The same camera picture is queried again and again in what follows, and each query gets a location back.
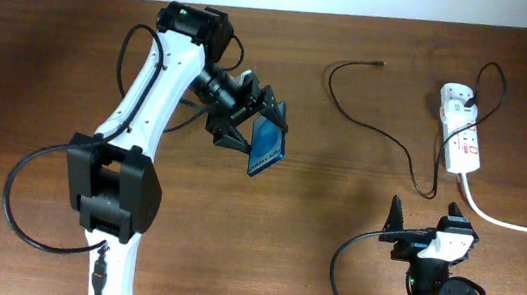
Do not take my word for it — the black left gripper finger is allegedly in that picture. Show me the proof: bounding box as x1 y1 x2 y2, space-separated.
213 123 251 155
260 85 289 132

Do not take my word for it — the blue Galaxy smartphone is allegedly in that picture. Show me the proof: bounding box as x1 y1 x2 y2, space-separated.
247 116 286 176

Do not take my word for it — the black charger cable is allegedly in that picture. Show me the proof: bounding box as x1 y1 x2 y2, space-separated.
314 42 511 208

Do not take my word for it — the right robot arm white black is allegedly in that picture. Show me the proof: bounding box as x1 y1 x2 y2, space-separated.
379 196 486 295

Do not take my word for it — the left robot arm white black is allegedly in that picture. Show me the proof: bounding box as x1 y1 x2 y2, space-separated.
67 2 288 295

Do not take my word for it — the white USB charger plug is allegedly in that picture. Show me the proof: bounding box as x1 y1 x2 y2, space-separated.
440 98 478 125

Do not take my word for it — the white power strip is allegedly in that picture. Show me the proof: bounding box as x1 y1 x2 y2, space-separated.
440 83 480 174

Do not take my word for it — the white power strip cord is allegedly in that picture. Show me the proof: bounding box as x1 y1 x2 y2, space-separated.
452 172 527 237

